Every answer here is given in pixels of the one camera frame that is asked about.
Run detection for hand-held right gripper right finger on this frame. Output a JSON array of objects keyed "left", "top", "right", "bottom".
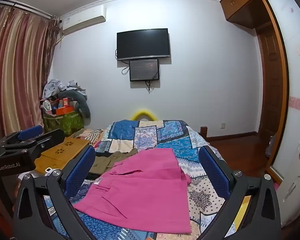
[{"left": 198, "top": 145, "right": 282, "bottom": 240}]

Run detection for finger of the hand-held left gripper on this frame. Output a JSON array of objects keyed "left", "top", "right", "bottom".
[
  {"left": 0, "top": 125, "right": 44, "bottom": 148},
  {"left": 21, "top": 129, "right": 66, "bottom": 159}
]

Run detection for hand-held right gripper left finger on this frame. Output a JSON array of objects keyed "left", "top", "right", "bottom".
[{"left": 13, "top": 145, "right": 97, "bottom": 240}]

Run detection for pink pants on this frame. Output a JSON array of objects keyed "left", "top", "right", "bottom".
[{"left": 74, "top": 148, "right": 192, "bottom": 234}]

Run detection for olive green pants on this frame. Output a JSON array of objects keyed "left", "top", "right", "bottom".
[{"left": 89, "top": 148, "right": 138, "bottom": 176}]

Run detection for wooden lap desk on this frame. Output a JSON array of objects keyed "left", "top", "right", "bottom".
[{"left": 34, "top": 137, "right": 90, "bottom": 175}]

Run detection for green patterned bag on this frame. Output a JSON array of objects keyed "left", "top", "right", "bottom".
[{"left": 43, "top": 110, "right": 84, "bottom": 137}]

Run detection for orange box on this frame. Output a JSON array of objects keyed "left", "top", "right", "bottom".
[{"left": 55, "top": 107, "right": 74, "bottom": 116}]

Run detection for striped bed sheet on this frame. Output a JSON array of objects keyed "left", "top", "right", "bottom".
[{"left": 72, "top": 128, "right": 103, "bottom": 141}]

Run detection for blue patchwork blanket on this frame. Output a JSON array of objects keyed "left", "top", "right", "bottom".
[{"left": 44, "top": 119, "right": 243, "bottom": 240}]

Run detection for yellow cloth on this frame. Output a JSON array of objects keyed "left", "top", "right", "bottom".
[{"left": 233, "top": 195, "right": 252, "bottom": 233}]

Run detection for striped pink curtain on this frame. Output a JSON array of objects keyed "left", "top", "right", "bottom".
[{"left": 0, "top": 4, "right": 52, "bottom": 137}]

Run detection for grey bag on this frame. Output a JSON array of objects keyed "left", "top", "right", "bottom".
[{"left": 266, "top": 135, "right": 276, "bottom": 157}]

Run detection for white plastic crate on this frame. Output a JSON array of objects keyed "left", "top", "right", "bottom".
[{"left": 277, "top": 139, "right": 300, "bottom": 228}]

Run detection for brown tied curtain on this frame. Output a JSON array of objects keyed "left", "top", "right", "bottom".
[{"left": 43, "top": 15, "right": 63, "bottom": 87}]

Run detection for brown wooden door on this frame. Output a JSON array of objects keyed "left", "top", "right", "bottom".
[{"left": 256, "top": 22, "right": 289, "bottom": 146}]

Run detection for white air conditioner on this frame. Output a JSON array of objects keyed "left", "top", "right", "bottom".
[{"left": 61, "top": 5, "right": 107, "bottom": 36}]

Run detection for wooden overhead cabinet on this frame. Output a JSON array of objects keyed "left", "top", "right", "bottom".
[{"left": 220, "top": 0, "right": 280, "bottom": 29}]

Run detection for wooden bed post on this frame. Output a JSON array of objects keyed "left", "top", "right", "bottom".
[{"left": 200, "top": 126, "right": 209, "bottom": 143}]

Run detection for yellow ring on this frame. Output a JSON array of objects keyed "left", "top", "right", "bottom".
[{"left": 132, "top": 109, "right": 157, "bottom": 122}]

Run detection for small black wall monitor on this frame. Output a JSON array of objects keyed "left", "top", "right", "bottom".
[{"left": 129, "top": 58, "right": 160, "bottom": 82}]

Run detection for black wall television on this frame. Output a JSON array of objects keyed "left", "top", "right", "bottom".
[{"left": 116, "top": 28, "right": 171, "bottom": 61}]

